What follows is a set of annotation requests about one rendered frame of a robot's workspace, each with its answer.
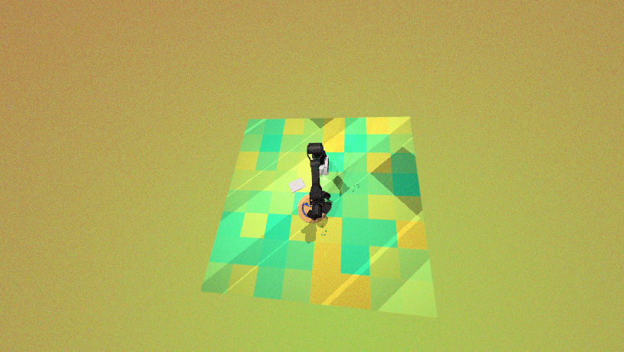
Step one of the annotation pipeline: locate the tan round bead board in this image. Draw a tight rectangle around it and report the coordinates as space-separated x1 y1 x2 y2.
297 194 326 223

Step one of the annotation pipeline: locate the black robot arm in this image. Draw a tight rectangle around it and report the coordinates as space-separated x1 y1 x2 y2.
307 143 332 218

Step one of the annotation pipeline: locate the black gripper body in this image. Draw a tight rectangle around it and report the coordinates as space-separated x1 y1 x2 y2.
307 191 330 220

